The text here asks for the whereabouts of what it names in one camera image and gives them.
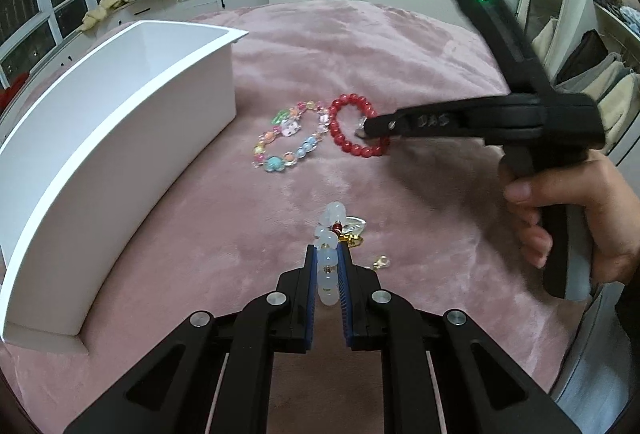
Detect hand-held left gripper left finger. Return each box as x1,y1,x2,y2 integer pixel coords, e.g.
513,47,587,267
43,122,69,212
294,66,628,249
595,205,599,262
64,246,319,434

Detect pink plush blanket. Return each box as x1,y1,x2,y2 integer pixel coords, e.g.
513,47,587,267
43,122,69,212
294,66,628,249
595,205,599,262
0,0,591,434

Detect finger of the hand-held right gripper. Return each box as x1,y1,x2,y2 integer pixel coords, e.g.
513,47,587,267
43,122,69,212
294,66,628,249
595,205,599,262
361,102,476,141

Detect colourful bead bracelet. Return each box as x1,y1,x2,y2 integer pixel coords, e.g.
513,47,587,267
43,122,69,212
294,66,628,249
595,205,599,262
250,100,333,174

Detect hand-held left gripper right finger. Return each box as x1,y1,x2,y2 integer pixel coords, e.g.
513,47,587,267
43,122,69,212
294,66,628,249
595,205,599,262
336,245,591,434

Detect red bead bracelet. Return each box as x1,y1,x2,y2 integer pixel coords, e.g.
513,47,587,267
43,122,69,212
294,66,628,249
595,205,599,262
326,94,392,159

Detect white bead bracelet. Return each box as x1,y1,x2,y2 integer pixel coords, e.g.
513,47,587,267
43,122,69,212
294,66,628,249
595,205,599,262
314,201,364,310

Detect person's right hand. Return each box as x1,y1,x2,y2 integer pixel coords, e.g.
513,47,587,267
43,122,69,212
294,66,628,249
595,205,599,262
504,150,640,285

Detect white storage box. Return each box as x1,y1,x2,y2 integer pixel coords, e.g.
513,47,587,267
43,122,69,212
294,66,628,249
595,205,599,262
0,19,250,356

